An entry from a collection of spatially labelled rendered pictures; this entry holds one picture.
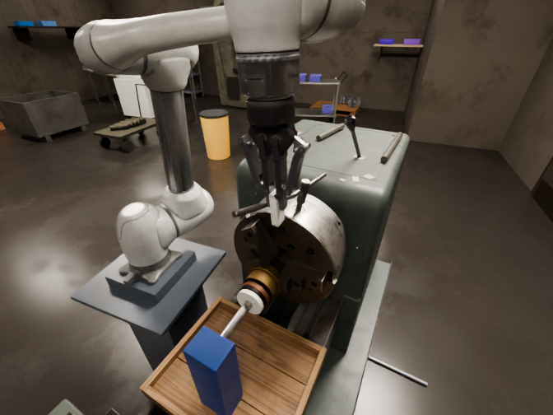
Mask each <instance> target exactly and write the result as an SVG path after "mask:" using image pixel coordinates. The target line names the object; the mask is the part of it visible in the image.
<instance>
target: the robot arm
mask: <svg viewBox="0 0 553 415"><path fill-rule="evenodd" d="M364 11H365V0H224V6H219V7H208V8H201V9H195V10H188V11H182V12H171V13H165V14H159V15H154V16H145V17H137V18H132V19H117V20H110V19H105V20H100V21H92V22H89V23H87V24H85V25H84V26H83V27H81V28H80V29H79V30H78V31H77V33H76V34H75V37H74V48H75V49H76V52H77V56H78V57H79V60H80V61H81V62H82V63H83V64H84V65H85V66H86V67H87V68H89V69H90V70H91V71H93V72H96V73H99V74H112V73H113V74H115V75H130V76H136V75H140V76H141V78H142V80H143V82H144V84H145V85H146V87H147V88H148V89H149V90H150V94H151V102H152V107H153V111H154V115H155V120H156V128H157V132H158V137H159V141H160V149H161V154H162V158H163V162H164V167H165V175H166V179H167V184H168V185H167V186H166V187H165V189H164V190H163V196H162V199H161V204H159V205H157V206H155V205H153V204H151V203H145V202H140V203H131V204H129V205H127V206H126V207H124V208H123V209H122V210H121V212H120V213H119V214H118V217H117V223H116V231H117V237H118V241H119V243H120V246H121V248H122V251H123V253H124V255H125V257H126V258H127V260H128V262H127V263H126V264H125V265H123V266H122V267H121V268H120V269H119V270H118V271H119V273H120V274H127V276H126V277H125V278H124V280H123V283H125V285H128V286H129V285H131V284H132V283H134V282H135V281H136V280H137V279H141V280H143V281H146V282H148V283H149V284H151V285H154V284H156V283H158V281H159V279H160V277H161V276H162V275H163V274H164V273H165V272H166V271H167V270H168V269H169V268H170V267H171V266H172V265H173V264H174V262H175V261H177V260H178V259H180V258H181V257H182V256H183V255H182V252H180V251H174V250H171V249H169V246H170V244H171V243H172V242H173V241H174V240H175V239H176V238H178V237H180V236H182V235H184V234H186V233H188V232H190V231H191V230H193V229H195V228H196V227H198V226H200V225H201V224H203V222H204V221H206V220H207V219H208V218H209V216H210V215H211V214H212V212H213V209H214V203H213V199H212V197H211V195H210V194H209V193H208V192H207V191H206V190H205V189H202V188H201V186H200V185H199V184H197V183H196V182H194V180H193V167H192V160H191V152H190V146H189V139H188V125H187V118H186V111H185V103H184V91H183V89H184V88H185V87H186V85H187V82H188V75H189V73H190V70H191V69H193V68H194V67H195V65H196V63H197V62H198V54H199V50H198V46H199V45H200V44H209V43H213V42H218V41H223V40H232V39H233V42H234V45H235V53H236V58H235V59H236V62H237V68H238V75H239V89H240V93H241V94H242V95H243V96H247V97H248V98H247V100H246V107H247V115H248V121H249V122H250V125H249V133H247V134H245V135H244V136H243V137H241V138H239V139H238V143H239V145H240V146H241V148H242V149H243V151H244V154H245V157H246V160H247V162H248V165H249V170H250V173H251V176H252V178H253V182H254V185H255V188H256V189H262V190H263V191H264V193H265V194H266V201H267V206H268V207H269V208H270V209H271V218H272V225H273V226H276V227H279V225H280V224H282V222H283V221H284V220H285V212H284V210H285V209H286V208H287V196H290V195H291V194H292V193H293V192H294V191H295V190H296V188H297V184H298V181H299V177H300V172H301V168H302V165H303V161H304V155H305V154H306V152H307V151H308V150H309V149H310V147H311V143H310V142H304V141H303V140H301V139H300V138H299V137H298V136H297V135H298V133H297V131H296V129H295V97H294V96H293V95H292V94H295V93H296V92H298V91H299V89H300V51H299V49H300V43H305V44H316V43H321V42H324V40H333V39H336V38H340V37H342V36H343V35H345V34H347V33H348V32H350V31H351V30H352V29H353V28H354V27H355V26H356V25H357V23H358V22H359V21H360V19H361V17H362V16H363V14H364ZM292 144H294V147H293V152H294V155H293V157H292V161H291V164H290V171H289V175H288V179H287V159H286V158H287V156H288V149H289V148H290V146H291V145H292ZM256 146H257V147H258V149H257V147H256ZM274 168H275V169H274ZM275 181H276V183H275Z"/></svg>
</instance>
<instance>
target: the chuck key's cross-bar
mask: <svg viewBox="0 0 553 415"><path fill-rule="evenodd" d="M326 176H327V174H326V173H325V172H323V173H322V174H321V175H319V176H318V177H316V178H314V179H313V180H311V181H310V185H309V187H311V186H313V185H314V184H316V183H317V182H319V181H320V180H321V179H323V178H324V177H326ZM303 192H304V189H303V188H299V189H297V190H296V191H295V192H293V193H292V194H291V195H290V196H287V200H289V199H292V198H295V197H296V196H298V195H299V194H301V193H303ZM263 208H267V201H265V202H262V203H257V204H254V205H251V206H248V207H244V208H241V209H238V210H235V211H233V212H232V216H233V217H240V216H243V215H245V214H248V213H251V212H255V211H257V210H260V209H263Z"/></svg>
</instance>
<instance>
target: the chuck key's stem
mask: <svg viewBox="0 0 553 415"><path fill-rule="evenodd" d="M309 185H310V181H309V180H307V179H302V180H301V182H300V188H303V189H304V192H303V193H301V194H299V195H298V196H297V199H296V202H297V205H296V209H295V210H296V211H298V212H300V211H301V210H302V209H301V208H302V206H303V204H304V203H305V199H306V197H307V193H308V191H309Z"/></svg>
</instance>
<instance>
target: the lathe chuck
mask: <svg viewBox="0 0 553 415"><path fill-rule="evenodd" d="M296 199H297V198H292V199H289V200H287V208H286V209H285V210H284V212H285V220H284V221H283V222H282V224H280V225H279V227H276V226H273V225H272V218H271V209H270V208H269V207H265V208H263V209H260V210H257V211H255V212H256V214H257V215H258V218H259V219H260V221H261V222H262V224H263V225H264V227H265V228H266V230H267V232H268V234H269V235H270V236H271V238H272V240H273V241H274V243H275V244H276V247H278V248H280V249H279V252H278V253H277V255H276V256H275V257H276V258H278V259H279V260H280V261H282V262H283V263H284V264H287V263H288V261H289V259H292V258H293V259H294V260H295V261H298V262H301V263H306V264H308V265H312V266H314V267H317V268H322V269H325V270H328V271H330V272H334V273H335V272H337V275H336V278H335V280H334V281H333V282H329V281H327V283H326V285H325V287H324V289H323V291H322V292H320V291H315V290H313V289H310V288H307V287H304V290H303V291H302V292H300V291H296V290H294V289H290V291H289V292H288V294H285V293H283V292H280V294H279V295H278V297H280V298H282V299H285V300H288V301H293V302H297V303H314V302H317V301H321V300H323V299H324V298H326V297H327V296H328V295H329V294H330V293H331V292H332V290H333V288H334V286H335V284H336V282H337V279H338V277H339V275H340V273H341V271H342V268H343V266H344V263H345V261H346V247H345V243H344V240H343V238H342V235H341V233H340V231H339V230H338V229H337V227H336V225H335V224H334V223H333V221H332V220H331V219H330V218H329V217H328V216H327V215H326V214H325V213H324V212H323V211H321V210H320V209H319V208H317V207H315V206H314V205H313V204H311V203H308V202H306V201H305V203H304V204H303V206H302V208H303V209H304V213H296V212H294V211H293V210H292V208H293V207H294V206H296V205H297V202H296ZM251 213H253V212H251ZM249 214H250V213H248V214H246V215H245V216H244V217H243V218H242V219H241V220H240V221H239V222H238V224H237V226H236V228H235V233H234V244H235V251H236V254H237V255H238V258H239V261H240V262H241V263H242V265H243V267H244V269H245V270H246V271H247V273H249V271H250V270H251V268H250V266H249V264H248V262H249V261H250V259H251V258H252V257H251V256H250V254H249V252H248V251H247V250H246V248H247V247H248V246H249V245H250V243H249V242H248V240H247V239H246V237H245V236H244V234H243V232H242V231H241V230H242V229H243V228H245V227H246V226H247V225H248V224H249V223H250V221H249V219H248V218H247V217H248V216H249Z"/></svg>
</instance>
